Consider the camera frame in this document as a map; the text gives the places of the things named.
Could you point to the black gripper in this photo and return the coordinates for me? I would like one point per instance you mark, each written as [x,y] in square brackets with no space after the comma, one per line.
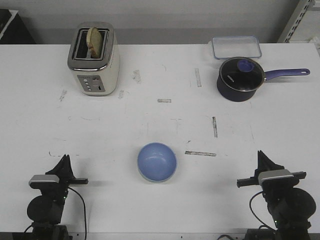
[59,191]
[271,188]

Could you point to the green bowl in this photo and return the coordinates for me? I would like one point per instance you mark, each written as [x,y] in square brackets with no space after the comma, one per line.
[172,176]

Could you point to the blue bowl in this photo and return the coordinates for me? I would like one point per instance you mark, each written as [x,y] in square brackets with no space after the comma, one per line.
[156,150]

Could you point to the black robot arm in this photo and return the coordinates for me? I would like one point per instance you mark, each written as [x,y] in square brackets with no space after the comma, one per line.
[46,210]
[289,206]

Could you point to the dark blue saucepan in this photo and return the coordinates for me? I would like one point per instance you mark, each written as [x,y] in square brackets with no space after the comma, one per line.
[237,96]

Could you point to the glass lid with blue knob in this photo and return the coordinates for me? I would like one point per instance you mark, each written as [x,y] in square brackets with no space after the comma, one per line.
[242,74]

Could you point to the clear plastic food container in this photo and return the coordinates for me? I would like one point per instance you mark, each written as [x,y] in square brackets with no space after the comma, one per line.
[225,47]

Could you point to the cream two-slot toaster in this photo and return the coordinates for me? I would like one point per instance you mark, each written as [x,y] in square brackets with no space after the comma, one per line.
[95,77]

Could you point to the toast bread slice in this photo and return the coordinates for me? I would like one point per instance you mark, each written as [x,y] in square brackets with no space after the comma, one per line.
[94,42]

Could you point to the grey metal shelf upright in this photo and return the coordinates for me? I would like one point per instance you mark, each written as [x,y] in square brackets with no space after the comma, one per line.
[296,17]

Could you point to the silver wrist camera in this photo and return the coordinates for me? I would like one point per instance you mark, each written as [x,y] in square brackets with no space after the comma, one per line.
[40,181]
[274,175]

